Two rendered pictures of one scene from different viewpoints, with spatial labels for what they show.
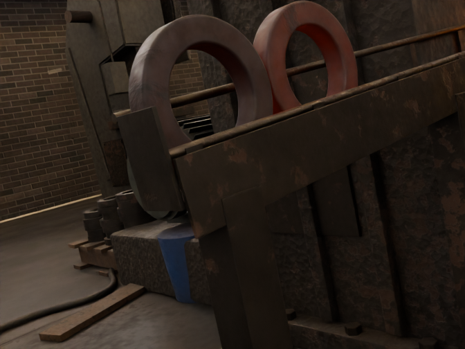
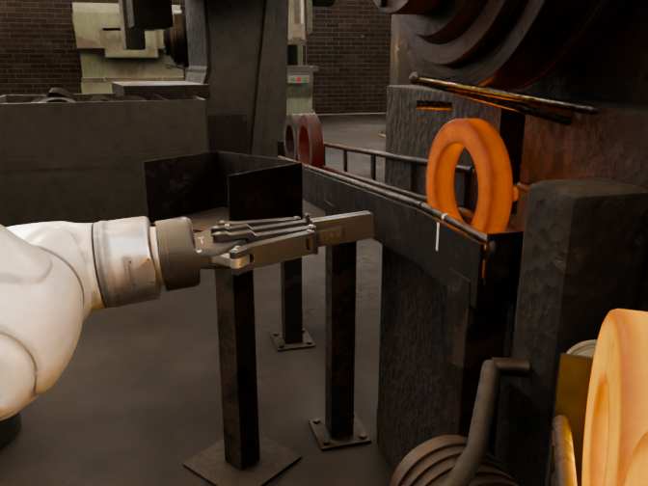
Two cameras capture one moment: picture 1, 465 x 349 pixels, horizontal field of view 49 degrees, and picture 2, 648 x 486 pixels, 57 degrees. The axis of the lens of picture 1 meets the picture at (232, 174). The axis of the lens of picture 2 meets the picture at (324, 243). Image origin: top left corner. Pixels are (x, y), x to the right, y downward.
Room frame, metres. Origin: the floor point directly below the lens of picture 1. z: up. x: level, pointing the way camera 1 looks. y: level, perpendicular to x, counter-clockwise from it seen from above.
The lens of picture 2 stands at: (1.44, -1.66, 0.92)
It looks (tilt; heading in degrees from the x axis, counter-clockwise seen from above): 17 degrees down; 114
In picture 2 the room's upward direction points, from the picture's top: straight up
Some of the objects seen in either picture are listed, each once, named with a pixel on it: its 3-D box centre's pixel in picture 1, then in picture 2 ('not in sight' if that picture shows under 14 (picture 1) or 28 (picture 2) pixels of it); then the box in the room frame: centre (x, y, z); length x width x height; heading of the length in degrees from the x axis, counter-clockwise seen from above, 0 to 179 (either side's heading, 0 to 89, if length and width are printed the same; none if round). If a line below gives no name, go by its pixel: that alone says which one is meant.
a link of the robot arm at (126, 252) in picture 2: not in sight; (131, 260); (1.02, -1.19, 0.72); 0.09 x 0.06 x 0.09; 130
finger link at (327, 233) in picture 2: not in sight; (324, 237); (1.19, -1.08, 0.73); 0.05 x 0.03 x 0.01; 40
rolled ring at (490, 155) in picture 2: not in sight; (465, 186); (1.29, -0.83, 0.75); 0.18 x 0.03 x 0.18; 131
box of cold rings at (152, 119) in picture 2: not in sight; (104, 161); (-1.00, 0.85, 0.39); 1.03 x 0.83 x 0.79; 44
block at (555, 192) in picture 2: not in sight; (579, 294); (1.45, -1.00, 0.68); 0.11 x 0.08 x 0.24; 40
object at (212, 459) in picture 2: not in sight; (229, 321); (0.74, -0.61, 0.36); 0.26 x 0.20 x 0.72; 165
